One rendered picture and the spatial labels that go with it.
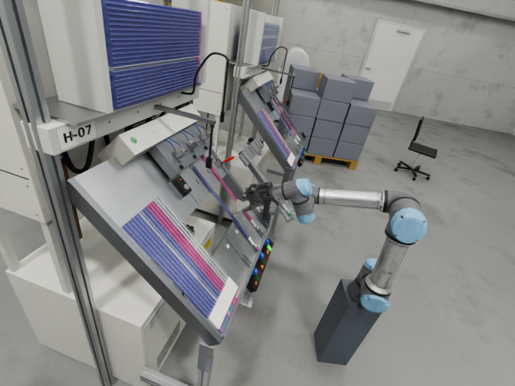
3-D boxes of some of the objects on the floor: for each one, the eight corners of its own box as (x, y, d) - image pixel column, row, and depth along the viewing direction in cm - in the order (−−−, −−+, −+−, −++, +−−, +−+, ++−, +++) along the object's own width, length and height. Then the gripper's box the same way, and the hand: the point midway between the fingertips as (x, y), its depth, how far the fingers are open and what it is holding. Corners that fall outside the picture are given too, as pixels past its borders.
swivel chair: (418, 168, 466) (445, 119, 421) (434, 184, 420) (465, 132, 375) (388, 162, 464) (411, 113, 419) (399, 178, 419) (427, 124, 373)
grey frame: (249, 299, 195) (334, -46, 94) (199, 432, 130) (300, -232, 29) (179, 274, 203) (188, -69, 102) (100, 386, 138) (-95, -253, 37)
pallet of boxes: (340, 148, 483) (366, 77, 420) (355, 170, 415) (388, 89, 352) (273, 138, 471) (290, 63, 408) (277, 158, 404) (296, 72, 340)
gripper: (276, 173, 123) (237, 182, 131) (264, 194, 107) (221, 203, 115) (282, 189, 126) (244, 197, 134) (272, 212, 110) (230, 220, 118)
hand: (236, 205), depth 126 cm, fingers open, 14 cm apart
